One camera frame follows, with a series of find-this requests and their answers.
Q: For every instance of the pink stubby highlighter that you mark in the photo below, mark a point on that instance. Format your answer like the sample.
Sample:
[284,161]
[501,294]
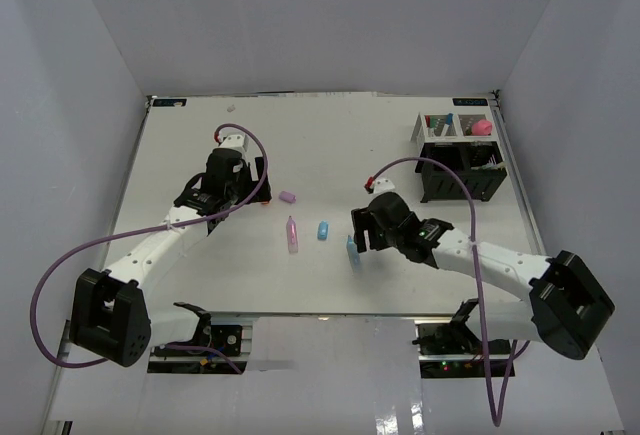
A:
[292,236]

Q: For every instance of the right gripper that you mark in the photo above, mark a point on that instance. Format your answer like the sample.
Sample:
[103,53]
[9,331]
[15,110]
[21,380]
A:
[363,219]

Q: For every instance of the white mesh organizer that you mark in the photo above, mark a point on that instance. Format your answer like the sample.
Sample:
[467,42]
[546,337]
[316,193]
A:
[460,131]

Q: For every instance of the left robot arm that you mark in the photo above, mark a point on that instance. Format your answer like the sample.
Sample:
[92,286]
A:
[112,315]

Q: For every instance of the blue stubby highlighter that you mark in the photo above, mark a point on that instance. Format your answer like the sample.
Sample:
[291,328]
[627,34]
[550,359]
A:
[352,252]

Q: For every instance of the right blue table label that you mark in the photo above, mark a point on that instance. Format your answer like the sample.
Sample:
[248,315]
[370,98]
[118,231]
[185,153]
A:
[469,102]

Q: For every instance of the blue table label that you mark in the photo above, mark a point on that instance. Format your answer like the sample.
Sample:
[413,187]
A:
[169,102]
[469,102]

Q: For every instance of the black mesh organizer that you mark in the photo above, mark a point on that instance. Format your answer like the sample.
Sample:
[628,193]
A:
[465,159]

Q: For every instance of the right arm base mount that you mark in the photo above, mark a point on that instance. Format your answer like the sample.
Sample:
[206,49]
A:
[444,353]

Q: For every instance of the purple highlighter cap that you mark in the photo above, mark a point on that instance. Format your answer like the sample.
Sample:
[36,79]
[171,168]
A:
[287,197]

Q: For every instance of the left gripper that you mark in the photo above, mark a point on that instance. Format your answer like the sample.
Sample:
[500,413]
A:
[246,173]

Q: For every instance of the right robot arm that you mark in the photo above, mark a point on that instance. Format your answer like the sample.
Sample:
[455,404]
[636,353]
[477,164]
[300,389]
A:
[558,301]

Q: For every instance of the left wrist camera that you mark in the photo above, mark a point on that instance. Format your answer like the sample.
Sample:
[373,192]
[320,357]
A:
[238,142]

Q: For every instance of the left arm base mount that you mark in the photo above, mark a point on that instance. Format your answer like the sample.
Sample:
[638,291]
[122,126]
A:
[229,347]

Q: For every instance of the blue highlighter cap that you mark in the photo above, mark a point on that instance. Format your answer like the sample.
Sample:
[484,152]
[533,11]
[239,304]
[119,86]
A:
[322,232]

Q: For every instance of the blue capped marker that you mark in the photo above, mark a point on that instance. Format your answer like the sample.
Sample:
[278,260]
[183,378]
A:
[447,123]

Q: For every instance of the left blue table label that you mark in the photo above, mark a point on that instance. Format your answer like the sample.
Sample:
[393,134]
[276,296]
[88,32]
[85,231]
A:
[169,102]

